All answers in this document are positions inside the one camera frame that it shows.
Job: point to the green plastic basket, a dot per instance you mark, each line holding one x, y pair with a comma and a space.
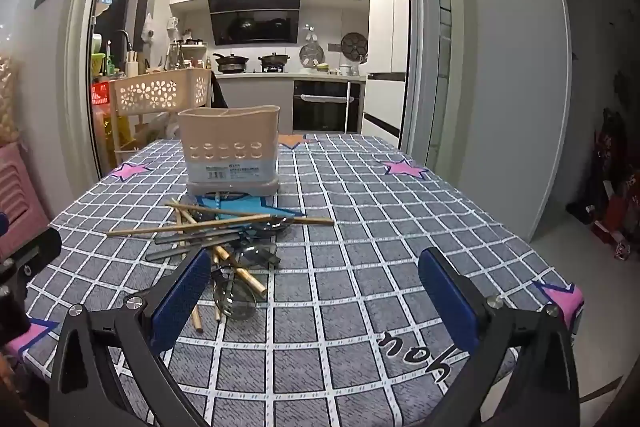
96, 63

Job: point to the beige plastic utensil holder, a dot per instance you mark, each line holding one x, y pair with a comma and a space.
227, 147

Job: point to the black built-in oven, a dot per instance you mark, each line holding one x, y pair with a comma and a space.
325, 107

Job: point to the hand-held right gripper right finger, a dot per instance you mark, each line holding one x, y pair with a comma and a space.
450, 302

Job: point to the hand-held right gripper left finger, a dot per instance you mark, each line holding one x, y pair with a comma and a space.
182, 299

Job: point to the knife block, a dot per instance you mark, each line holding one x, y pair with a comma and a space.
131, 64

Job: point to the grey checked star tablecloth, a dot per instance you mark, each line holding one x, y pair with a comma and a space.
360, 257

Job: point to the round dark steamer rack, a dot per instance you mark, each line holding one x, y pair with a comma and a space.
354, 46

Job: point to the round grey steamer rack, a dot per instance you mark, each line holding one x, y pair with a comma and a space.
310, 56

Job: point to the white refrigerator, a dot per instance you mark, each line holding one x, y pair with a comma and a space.
387, 32

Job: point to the black range hood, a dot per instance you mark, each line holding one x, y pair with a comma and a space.
255, 19

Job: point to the beige flower-hole storage cart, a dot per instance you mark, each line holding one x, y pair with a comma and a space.
150, 92

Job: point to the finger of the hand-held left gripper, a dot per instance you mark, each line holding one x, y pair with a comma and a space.
40, 252

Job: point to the dark cloth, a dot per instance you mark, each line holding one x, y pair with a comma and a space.
218, 92

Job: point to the black wok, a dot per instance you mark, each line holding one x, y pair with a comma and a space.
231, 61

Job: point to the red and black bags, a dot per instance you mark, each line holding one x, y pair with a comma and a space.
612, 187

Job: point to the red box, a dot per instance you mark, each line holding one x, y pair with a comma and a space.
100, 93

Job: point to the pink plastic chair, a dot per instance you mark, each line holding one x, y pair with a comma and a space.
17, 197

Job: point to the kitchen faucet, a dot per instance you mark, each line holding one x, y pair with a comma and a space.
124, 38

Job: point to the beige patterned bag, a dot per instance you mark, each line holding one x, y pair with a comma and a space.
9, 102

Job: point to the black cooking pot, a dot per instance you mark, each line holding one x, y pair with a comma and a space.
274, 59

